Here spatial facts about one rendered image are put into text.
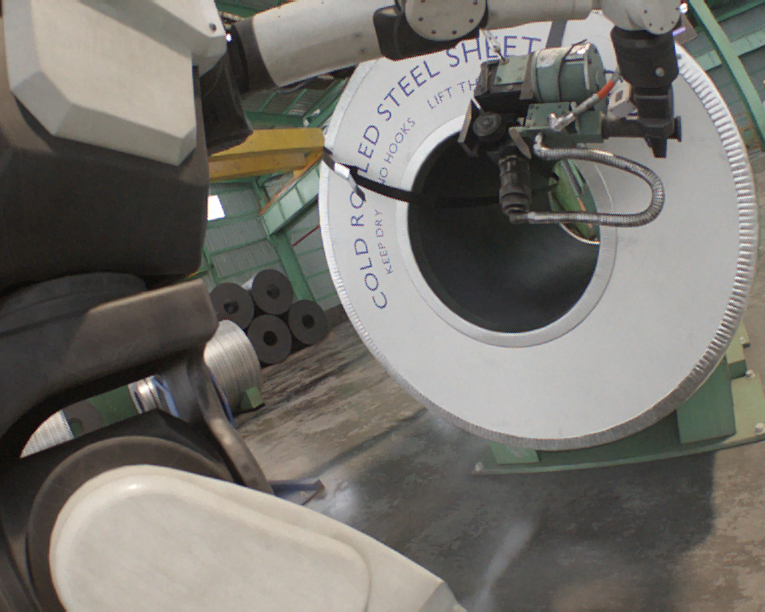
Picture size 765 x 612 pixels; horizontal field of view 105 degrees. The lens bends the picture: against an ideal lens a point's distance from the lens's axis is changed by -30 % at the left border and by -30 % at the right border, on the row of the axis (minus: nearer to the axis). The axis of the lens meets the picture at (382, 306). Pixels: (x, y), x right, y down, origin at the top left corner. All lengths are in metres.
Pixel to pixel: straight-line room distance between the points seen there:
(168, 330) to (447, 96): 0.92
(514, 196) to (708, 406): 0.80
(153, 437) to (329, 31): 0.38
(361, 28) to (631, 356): 0.82
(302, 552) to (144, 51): 0.26
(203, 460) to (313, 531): 0.06
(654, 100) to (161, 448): 0.64
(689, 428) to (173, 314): 1.24
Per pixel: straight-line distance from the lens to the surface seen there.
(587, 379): 1.02
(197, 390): 0.22
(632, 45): 0.58
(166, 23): 0.28
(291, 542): 0.18
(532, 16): 0.50
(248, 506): 0.18
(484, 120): 0.81
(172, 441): 0.21
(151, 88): 0.23
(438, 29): 0.43
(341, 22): 0.44
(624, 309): 0.94
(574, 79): 0.74
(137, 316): 0.19
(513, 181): 0.76
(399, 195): 1.09
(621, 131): 0.71
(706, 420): 1.27
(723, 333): 0.95
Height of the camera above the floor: 0.75
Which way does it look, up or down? 2 degrees down
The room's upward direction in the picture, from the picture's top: 24 degrees counter-clockwise
